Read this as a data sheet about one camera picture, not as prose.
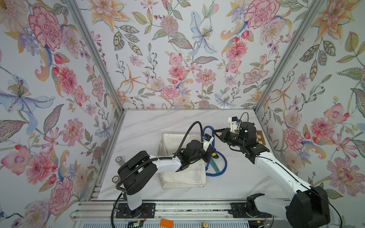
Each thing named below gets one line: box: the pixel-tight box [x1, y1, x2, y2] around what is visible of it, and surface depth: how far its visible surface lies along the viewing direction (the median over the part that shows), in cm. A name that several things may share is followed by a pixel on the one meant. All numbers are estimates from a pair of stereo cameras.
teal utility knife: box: [210, 157, 221, 174], surface depth 92 cm
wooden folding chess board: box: [255, 130, 267, 146], surface depth 103 cm
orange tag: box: [159, 218, 174, 228], surface depth 72 cm
